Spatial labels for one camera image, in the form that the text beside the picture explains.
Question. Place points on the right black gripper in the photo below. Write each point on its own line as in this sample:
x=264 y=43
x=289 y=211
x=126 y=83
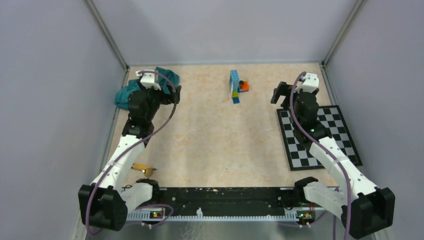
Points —
x=283 y=89

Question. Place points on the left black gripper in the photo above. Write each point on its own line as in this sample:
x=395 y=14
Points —
x=167 y=98

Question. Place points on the teal cloth napkin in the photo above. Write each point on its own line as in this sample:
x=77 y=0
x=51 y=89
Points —
x=122 y=97

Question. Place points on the colourful toy block house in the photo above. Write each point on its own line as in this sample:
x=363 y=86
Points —
x=237 y=86

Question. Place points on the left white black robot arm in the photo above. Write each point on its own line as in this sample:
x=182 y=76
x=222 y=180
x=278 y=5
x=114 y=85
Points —
x=102 y=203

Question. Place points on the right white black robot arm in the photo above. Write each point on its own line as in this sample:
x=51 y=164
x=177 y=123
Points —
x=314 y=133

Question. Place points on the gold spoon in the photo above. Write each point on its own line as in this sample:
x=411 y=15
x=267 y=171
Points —
x=146 y=170

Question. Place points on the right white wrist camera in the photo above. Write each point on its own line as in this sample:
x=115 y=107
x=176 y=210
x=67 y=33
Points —
x=309 y=82

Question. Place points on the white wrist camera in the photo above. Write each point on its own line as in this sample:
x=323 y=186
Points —
x=149 y=80
x=309 y=82

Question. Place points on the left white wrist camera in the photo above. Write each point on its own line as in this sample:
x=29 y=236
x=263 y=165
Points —
x=149 y=80

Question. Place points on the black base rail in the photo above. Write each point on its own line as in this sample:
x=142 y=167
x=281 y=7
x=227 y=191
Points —
x=227 y=204

